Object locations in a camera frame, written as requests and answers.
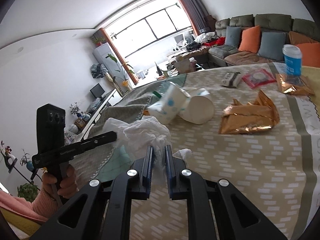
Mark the orange grey curtain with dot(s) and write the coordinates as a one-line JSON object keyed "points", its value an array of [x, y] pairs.
{"points": [[197, 14]]}

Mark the white tv cabinet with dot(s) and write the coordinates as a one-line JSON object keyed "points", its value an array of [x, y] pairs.
{"points": [[111, 99]]}

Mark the black white snack packet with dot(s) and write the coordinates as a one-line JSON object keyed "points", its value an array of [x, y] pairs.
{"points": [[231, 79]]}

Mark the patterned table cloth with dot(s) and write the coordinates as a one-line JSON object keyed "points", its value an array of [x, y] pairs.
{"points": [[278, 171]]}

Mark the plain white paper cup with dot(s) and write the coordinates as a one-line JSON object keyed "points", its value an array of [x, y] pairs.
{"points": [[198, 108]]}

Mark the cluttered coffee table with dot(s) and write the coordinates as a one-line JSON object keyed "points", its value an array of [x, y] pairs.
{"points": [[189, 61]]}

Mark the large window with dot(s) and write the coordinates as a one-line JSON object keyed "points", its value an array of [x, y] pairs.
{"points": [[148, 33]]}

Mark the green grey sectional sofa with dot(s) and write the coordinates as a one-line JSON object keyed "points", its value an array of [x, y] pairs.
{"points": [[298, 31]]}

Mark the red snack packet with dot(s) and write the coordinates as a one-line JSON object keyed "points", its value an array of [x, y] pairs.
{"points": [[258, 78]]}

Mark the grey blue cushion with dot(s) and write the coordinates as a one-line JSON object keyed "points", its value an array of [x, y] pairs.
{"points": [[271, 45], [232, 36]]}

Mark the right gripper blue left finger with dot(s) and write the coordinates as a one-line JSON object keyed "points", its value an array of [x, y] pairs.
{"points": [[147, 170]]}

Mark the pink sleeve left forearm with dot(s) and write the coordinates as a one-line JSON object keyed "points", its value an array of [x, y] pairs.
{"points": [[39, 211]]}

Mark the blue cup with white lid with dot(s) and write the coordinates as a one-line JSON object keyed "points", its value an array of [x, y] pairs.
{"points": [[293, 59]]}

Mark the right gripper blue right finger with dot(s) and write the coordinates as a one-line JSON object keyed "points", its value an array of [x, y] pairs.
{"points": [[170, 170]]}

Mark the large gold foil wrapper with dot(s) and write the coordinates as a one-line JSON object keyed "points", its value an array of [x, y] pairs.
{"points": [[254, 117]]}

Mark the person's left hand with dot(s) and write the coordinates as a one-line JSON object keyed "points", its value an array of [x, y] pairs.
{"points": [[68, 186]]}

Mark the small black monitor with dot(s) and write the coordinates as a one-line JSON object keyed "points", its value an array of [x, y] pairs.
{"points": [[97, 91]]}

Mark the white air conditioner tower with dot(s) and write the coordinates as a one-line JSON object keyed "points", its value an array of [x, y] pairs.
{"points": [[105, 55]]}

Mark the white plastic bag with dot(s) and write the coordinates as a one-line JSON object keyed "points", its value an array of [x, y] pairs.
{"points": [[137, 136]]}

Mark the orange cushion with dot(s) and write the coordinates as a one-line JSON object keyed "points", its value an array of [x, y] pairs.
{"points": [[250, 40], [310, 54]]}

